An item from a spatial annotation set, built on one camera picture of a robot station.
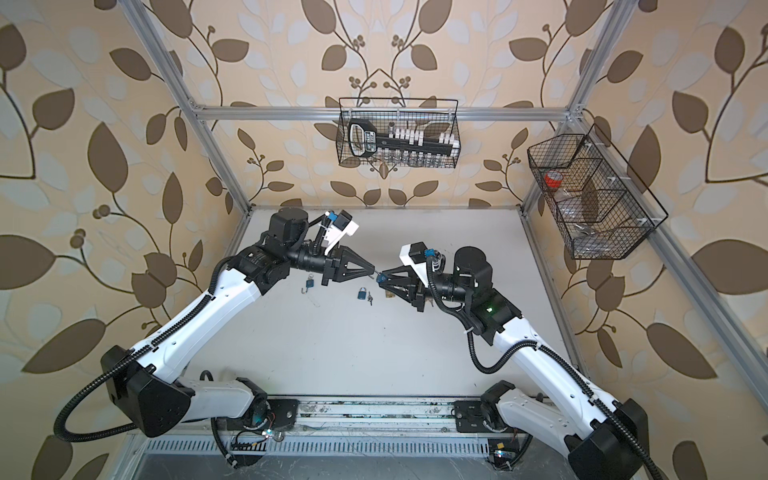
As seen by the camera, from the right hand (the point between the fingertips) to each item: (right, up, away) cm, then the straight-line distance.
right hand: (384, 280), depth 64 cm
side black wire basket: (+54, +17, +10) cm, 57 cm away
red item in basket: (+49, +27, +23) cm, 60 cm away
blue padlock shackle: (-9, -9, +33) cm, 35 cm away
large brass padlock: (0, -9, +33) cm, 34 cm away
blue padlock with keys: (-1, +1, -1) cm, 1 cm away
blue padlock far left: (-27, -6, +35) cm, 45 cm away
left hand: (-2, +2, -2) cm, 4 cm away
